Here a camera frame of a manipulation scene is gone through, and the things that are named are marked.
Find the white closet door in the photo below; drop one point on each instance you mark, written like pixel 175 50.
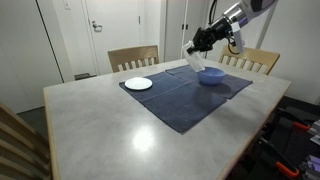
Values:
pixel 175 40

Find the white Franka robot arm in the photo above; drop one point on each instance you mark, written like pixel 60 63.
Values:
pixel 253 6

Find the aluminium extrusion rail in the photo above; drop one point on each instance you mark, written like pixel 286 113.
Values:
pixel 315 131

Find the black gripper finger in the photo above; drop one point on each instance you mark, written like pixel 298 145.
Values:
pixel 200 50
pixel 197 37

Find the light wooden slatted chair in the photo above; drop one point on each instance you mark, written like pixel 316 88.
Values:
pixel 263 58
pixel 16 133
pixel 133 53

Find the blue plastic bowl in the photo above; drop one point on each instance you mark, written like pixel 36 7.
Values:
pixel 213 77

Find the clear plastic tupperware container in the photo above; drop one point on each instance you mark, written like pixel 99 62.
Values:
pixel 196 61

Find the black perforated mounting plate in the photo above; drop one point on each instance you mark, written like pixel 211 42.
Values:
pixel 293 143

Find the dark blue cloth mat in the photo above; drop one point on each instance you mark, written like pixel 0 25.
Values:
pixel 180 111
pixel 236 85

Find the small white wall switch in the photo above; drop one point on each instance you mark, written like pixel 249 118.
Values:
pixel 67 5

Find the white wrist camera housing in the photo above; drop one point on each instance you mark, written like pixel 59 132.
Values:
pixel 238 38

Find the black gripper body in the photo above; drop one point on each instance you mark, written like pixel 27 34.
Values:
pixel 216 31

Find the white round plate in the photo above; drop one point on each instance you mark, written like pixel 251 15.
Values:
pixel 138 83

